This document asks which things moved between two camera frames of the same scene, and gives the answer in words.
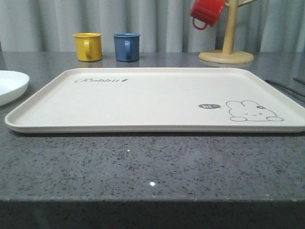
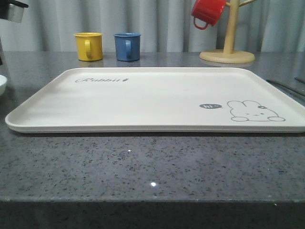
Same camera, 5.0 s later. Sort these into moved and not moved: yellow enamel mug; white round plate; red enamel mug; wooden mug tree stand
Moved: white round plate
Not moved: yellow enamel mug; red enamel mug; wooden mug tree stand
